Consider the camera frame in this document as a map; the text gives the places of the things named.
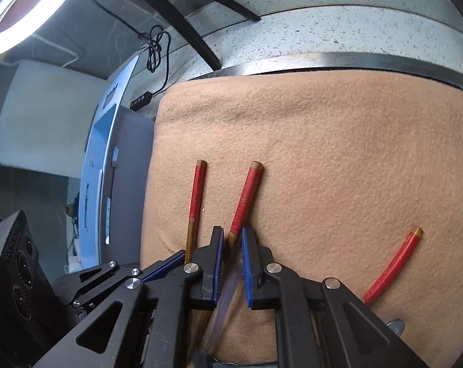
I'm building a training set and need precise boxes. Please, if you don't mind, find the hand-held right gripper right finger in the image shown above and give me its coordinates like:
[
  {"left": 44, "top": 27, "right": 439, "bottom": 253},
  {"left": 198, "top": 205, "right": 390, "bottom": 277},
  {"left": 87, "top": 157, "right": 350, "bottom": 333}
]
[{"left": 242, "top": 225, "right": 427, "bottom": 368}]

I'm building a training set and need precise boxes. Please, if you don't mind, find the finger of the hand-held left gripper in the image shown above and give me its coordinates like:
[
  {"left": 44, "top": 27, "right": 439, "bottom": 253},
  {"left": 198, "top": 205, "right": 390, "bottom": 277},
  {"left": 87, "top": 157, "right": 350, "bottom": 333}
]
[{"left": 54, "top": 251, "right": 187, "bottom": 308}]

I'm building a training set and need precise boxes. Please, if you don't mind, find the blue drain basket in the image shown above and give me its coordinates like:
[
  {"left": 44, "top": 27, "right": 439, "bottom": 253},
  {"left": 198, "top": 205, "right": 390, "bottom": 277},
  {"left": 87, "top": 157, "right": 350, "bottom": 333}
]
[{"left": 78, "top": 54, "right": 155, "bottom": 271}]

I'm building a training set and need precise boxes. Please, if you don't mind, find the white cutting board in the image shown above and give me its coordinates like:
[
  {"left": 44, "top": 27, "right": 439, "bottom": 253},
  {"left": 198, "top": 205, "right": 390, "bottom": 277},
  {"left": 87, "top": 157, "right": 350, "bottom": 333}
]
[{"left": 0, "top": 60, "right": 106, "bottom": 179}]

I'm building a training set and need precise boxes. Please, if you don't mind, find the black tripod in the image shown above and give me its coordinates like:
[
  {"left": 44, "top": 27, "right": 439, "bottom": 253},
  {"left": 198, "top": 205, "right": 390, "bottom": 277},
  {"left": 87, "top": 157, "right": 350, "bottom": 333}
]
[{"left": 118, "top": 0, "right": 262, "bottom": 72}]

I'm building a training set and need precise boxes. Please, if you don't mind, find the stainless steel sink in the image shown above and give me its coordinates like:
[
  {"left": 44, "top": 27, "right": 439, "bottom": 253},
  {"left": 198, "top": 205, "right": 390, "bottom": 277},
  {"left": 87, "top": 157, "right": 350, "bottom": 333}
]
[{"left": 216, "top": 51, "right": 463, "bottom": 96}]

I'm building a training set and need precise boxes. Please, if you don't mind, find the tan towel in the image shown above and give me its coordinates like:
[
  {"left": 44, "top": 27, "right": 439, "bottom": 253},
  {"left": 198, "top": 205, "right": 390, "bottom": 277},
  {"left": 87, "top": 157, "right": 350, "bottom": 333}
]
[{"left": 139, "top": 71, "right": 463, "bottom": 368}]

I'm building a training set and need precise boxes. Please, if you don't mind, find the black ring light cable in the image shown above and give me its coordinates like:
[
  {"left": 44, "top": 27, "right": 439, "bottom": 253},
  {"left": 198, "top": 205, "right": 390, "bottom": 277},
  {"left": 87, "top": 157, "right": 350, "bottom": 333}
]
[{"left": 128, "top": 25, "right": 173, "bottom": 110}]

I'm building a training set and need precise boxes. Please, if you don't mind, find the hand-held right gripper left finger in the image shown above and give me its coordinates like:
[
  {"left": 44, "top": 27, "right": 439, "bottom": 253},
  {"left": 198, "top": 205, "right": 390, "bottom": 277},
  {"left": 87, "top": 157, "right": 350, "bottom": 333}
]
[{"left": 34, "top": 225, "right": 225, "bottom": 368}]

